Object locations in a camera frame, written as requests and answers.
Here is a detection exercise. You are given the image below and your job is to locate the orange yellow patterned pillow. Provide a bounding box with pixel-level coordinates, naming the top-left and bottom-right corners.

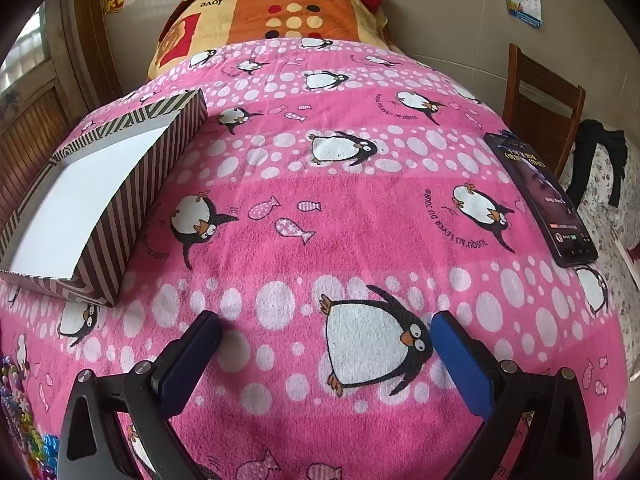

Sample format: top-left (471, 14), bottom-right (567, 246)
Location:
top-left (146, 0), bottom-right (391, 81)

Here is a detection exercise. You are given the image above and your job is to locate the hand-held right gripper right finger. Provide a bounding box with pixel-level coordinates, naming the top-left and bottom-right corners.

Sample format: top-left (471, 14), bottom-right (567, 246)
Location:
top-left (431, 310), bottom-right (593, 480)

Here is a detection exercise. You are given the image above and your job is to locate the black smartphone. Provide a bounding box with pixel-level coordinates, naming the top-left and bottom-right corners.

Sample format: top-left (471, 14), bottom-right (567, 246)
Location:
top-left (483, 130), bottom-right (599, 268)

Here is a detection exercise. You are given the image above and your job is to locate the pile of colourful beaded bracelets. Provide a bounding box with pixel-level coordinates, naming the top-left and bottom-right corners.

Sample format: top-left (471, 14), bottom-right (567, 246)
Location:
top-left (0, 355), bottom-right (61, 476)

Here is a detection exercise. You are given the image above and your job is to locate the glass block window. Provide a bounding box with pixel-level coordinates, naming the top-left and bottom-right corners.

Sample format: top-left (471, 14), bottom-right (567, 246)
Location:
top-left (0, 7), bottom-right (51, 91)

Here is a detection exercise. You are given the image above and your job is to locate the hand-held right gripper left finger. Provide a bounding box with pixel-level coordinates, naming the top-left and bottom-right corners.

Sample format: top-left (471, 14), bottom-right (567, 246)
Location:
top-left (59, 310), bottom-right (223, 480)

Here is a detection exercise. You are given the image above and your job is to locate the wooden chair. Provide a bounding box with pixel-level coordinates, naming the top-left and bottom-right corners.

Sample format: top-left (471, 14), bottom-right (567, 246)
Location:
top-left (502, 42), bottom-right (587, 181)

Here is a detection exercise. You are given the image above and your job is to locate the black garment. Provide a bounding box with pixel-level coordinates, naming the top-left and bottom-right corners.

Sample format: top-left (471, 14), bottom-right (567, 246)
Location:
top-left (567, 119), bottom-right (628, 206)

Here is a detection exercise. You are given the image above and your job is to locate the pink penguin blanket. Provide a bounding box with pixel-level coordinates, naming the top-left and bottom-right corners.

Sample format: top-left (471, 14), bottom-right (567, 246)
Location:
top-left (0, 37), bottom-right (628, 480)

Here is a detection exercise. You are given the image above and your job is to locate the wooden slatted wall panel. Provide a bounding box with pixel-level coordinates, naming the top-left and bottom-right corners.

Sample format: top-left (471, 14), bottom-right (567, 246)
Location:
top-left (0, 57), bottom-right (83, 231)

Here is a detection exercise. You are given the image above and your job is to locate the striped cardboard box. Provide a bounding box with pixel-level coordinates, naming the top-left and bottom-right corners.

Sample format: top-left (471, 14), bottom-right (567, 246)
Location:
top-left (0, 88), bottom-right (208, 308)

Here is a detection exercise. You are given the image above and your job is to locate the wooden door frame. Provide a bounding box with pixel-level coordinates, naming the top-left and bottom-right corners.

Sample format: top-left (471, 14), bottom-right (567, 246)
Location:
top-left (72, 0), bottom-right (126, 121)

